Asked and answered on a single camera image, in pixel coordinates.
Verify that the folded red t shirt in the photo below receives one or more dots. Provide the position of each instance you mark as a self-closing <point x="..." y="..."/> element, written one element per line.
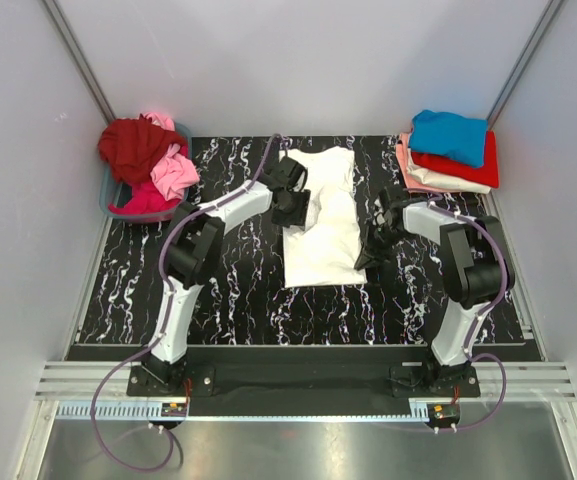
<point x="487" y="174"/>

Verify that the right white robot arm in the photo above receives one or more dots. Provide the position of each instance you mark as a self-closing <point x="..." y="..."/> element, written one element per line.
<point x="476" y="275"/>

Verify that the folded salmon pink t shirt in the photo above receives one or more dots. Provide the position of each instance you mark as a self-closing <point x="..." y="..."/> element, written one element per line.
<point x="416" y="177"/>

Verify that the blue plastic laundry basket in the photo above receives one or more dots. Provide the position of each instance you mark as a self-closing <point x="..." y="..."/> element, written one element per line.
<point x="149" y="156"/>

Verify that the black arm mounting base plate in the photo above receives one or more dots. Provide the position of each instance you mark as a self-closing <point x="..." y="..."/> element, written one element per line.
<point x="303" y="381"/>

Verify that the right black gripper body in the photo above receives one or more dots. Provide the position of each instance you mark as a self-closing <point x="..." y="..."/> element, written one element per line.
<point x="376" y="240"/>

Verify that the white slotted cable duct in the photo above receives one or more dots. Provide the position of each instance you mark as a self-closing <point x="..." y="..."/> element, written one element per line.
<point x="118" y="411"/>

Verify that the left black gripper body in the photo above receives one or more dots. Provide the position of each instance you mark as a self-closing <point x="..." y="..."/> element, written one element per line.
<point x="292" y="211"/>

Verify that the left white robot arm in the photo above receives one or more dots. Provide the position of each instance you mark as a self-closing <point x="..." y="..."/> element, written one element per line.
<point x="192" y="251"/>

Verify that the folded blue t shirt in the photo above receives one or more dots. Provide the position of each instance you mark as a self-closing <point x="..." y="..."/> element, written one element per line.
<point x="449" y="135"/>

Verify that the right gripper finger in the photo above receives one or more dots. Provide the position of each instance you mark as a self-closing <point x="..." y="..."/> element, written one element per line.
<point x="365" y="260"/>
<point x="383" y="251"/>

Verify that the magenta crumpled shirt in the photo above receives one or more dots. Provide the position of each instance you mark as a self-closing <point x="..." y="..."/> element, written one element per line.
<point x="146" y="199"/>

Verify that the light pink crumpled shirt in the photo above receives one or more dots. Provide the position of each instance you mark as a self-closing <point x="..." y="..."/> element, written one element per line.
<point x="174" y="172"/>

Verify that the folded cream t shirt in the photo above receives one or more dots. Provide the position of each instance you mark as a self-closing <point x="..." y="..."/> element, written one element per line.
<point x="457" y="184"/>

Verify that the white t shirt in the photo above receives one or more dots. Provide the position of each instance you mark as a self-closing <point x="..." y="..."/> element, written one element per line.
<point x="324" y="251"/>

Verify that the dark red crumpled shirt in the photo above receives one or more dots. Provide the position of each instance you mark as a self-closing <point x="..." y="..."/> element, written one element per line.
<point x="132" y="148"/>

